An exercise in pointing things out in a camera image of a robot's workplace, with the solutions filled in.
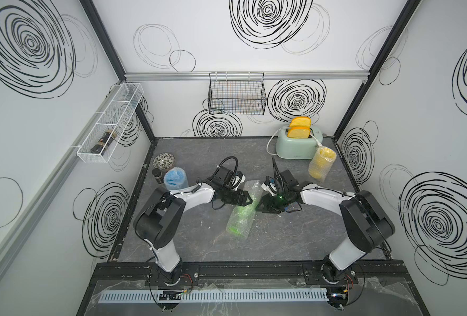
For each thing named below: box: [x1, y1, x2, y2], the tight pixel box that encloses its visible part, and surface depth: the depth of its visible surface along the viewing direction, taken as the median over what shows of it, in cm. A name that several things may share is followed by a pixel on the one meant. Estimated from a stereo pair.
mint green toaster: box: [275, 126, 324, 160], surface depth 103 cm
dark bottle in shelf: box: [90, 129, 118, 157], surface depth 68 cm
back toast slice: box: [289, 116, 311, 130], surface depth 102 cm
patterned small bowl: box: [152, 152, 176, 171], surface depth 108 cm
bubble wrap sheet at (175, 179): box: [163, 167, 189, 191], surface depth 86 cm
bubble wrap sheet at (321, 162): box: [308, 134, 337, 184], surface depth 96 cm
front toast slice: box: [286, 125, 311, 139], surface depth 99 cm
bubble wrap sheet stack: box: [226, 179, 264, 241], surface depth 85 cm
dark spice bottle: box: [151, 167, 164, 184], surface depth 95 cm
